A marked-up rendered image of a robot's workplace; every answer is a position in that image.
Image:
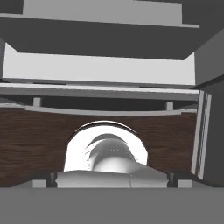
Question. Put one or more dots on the dark grey appliance door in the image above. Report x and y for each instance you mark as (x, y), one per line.
(215, 122)

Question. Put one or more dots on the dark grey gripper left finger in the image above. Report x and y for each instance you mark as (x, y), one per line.
(52, 179)

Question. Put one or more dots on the white rounded object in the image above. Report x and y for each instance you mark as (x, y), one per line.
(116, 163)

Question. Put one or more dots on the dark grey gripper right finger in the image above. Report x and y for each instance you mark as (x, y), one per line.
(171, 179)

